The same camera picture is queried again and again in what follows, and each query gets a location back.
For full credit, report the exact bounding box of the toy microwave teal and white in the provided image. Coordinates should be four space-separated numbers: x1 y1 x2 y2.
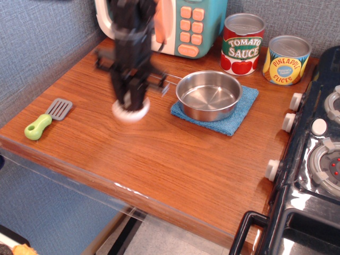
94 0 228 60

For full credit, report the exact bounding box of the green handled grey spatula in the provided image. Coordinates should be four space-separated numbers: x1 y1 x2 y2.
24 98 73 141

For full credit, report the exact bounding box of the grey stove knob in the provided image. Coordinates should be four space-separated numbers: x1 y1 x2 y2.
265 159 281 182
290 93 303 112
282 113 296 133

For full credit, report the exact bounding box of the pineapple slices can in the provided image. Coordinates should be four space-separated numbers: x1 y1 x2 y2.
262 35 312 86

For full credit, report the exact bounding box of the tomato sauce can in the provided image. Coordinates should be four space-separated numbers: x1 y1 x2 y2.
220 13 266 76

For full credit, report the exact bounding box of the steel pot with wire handle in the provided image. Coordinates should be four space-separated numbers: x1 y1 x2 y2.
169 70 243 122

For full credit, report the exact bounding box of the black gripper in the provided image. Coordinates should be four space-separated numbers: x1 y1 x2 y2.
94 36 169 111

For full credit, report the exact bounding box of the grey stove knob middle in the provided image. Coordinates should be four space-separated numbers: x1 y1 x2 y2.
282 113 296 133

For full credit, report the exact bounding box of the grey stove knob lower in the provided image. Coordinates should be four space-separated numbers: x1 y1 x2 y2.
265 159 281 182

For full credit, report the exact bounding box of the orange furry object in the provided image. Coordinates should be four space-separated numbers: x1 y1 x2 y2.
1 244 38 255

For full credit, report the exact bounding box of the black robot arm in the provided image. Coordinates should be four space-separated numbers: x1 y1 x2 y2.
95 1 167 113

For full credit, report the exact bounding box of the grey stove knob upper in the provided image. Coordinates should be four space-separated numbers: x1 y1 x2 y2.
290 93 303 112

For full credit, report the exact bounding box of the white toy mushroom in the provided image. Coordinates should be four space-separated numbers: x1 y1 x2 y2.
112 92 150 123

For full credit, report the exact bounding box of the blue cloth mat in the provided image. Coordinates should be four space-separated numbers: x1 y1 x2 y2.
171 86 259 136

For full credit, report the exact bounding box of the black toy stove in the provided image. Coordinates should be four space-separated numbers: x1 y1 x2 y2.
229 46 339 254

